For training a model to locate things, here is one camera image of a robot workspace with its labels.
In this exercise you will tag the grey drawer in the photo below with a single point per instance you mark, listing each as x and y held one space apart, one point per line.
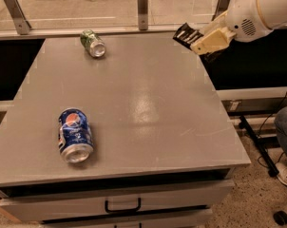
91 203
178 219

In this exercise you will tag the blue pepsi can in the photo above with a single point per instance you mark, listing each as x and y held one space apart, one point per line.
74 138

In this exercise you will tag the green soda can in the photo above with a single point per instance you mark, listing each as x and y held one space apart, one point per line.
93 44

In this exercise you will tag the black drawer handle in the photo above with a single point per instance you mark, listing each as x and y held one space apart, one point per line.
123 206

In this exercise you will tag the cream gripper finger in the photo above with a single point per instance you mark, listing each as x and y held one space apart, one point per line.
207 44
214 26

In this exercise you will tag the lower grey drawer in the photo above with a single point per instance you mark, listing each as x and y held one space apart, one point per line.
178 219

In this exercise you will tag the right metal railing bracket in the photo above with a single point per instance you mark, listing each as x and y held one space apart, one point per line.
222 0

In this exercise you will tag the black chair leg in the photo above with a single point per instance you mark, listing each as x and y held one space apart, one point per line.
272 170

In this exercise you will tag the upper grey drawer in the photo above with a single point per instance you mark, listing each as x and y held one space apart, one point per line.
91 203

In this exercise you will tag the middle metal railing bracket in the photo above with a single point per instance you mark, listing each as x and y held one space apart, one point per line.
142 14

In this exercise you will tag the black caster wheel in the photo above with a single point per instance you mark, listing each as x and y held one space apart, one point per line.
280 218

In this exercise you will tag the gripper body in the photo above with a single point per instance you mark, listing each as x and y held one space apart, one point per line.
243 22

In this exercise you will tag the white sneaker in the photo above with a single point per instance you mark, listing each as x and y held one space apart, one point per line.
282 173

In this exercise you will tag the left metal railing bracket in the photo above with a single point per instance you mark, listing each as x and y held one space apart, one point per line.
22 25

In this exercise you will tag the dark rxbar chocolate wrapper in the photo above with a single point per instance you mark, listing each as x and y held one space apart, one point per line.
186 36

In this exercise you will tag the metal railing bracket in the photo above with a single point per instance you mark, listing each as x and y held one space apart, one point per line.
142 14
222 0
22 25

